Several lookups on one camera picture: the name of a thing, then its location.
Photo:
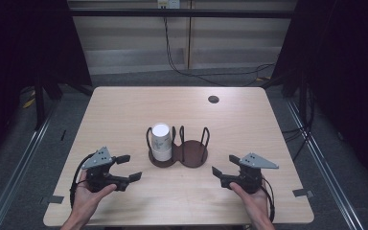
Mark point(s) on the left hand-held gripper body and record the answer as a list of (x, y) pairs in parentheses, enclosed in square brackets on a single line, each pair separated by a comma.
[(97, 161)]

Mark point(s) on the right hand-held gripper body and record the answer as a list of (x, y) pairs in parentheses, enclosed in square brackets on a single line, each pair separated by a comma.
[(256, 162)]

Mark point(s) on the dark brown cup holder rack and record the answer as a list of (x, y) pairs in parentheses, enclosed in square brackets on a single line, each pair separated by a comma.
[(193, 153)]

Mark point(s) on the white printed paper cup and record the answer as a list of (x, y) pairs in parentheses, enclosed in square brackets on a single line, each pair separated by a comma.
[(160, 134)]

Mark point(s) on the person's left hand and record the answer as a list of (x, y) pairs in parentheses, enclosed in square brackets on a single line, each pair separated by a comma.
[(84, 199)]

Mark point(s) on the person's right hand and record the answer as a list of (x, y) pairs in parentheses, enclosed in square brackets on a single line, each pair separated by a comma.
[(255, 204)]

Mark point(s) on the black round table grommet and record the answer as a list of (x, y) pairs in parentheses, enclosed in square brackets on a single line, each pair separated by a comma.
[(213, 99)]

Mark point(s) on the black metal stand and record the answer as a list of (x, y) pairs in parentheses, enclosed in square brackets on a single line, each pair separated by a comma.
[(302, 102), (39, 102)]

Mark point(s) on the yellow floor tape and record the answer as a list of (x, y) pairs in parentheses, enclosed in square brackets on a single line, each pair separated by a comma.
[(28, 103)]

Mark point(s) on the black curtain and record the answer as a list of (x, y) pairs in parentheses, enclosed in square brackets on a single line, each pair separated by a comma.
[(348, 64), (19, 48)]

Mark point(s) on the black horizontal metal bar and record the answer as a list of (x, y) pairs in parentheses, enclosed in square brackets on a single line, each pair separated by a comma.
[(179, 13)]

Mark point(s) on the metal floor rail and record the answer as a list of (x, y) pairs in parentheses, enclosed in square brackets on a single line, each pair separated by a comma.
[(16, 179), (326, 172)]

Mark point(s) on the white wall power outlet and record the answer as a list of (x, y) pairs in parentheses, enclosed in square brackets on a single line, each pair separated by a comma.
[(168, 4)]

